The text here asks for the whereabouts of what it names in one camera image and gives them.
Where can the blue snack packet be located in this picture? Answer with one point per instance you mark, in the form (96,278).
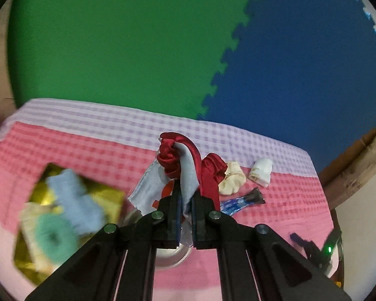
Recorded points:
(238,202)

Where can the wooden frame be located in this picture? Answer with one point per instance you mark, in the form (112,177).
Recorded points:
(357,169)

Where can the pink checked tablecloth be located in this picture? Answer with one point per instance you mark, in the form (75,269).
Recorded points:
(81,138)

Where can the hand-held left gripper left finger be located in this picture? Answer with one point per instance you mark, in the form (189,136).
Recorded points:
(175,219)

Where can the stainless steel bowl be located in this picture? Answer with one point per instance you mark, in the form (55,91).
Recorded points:
(172,257)

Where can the blue foam mat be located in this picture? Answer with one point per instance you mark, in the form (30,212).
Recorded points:
(300,84)

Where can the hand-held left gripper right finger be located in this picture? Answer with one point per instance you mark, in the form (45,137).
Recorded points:
(195,222)

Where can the light blue towel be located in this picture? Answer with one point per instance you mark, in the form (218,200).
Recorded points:
(75,200)

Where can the white rolled cloth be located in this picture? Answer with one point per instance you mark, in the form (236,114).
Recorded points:
(261,171)

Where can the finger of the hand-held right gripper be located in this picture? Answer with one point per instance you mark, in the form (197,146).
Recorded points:
(304,244)

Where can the cream scrunchie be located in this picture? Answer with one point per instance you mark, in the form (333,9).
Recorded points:
(233,178)

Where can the green foam mat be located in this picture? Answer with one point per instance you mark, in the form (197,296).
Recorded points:
(112,37)

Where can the red and gold tin box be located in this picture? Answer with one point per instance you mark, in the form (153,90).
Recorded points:
(109,199)

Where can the green fluffy scrunchie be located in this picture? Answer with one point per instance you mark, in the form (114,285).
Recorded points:
(54,238)

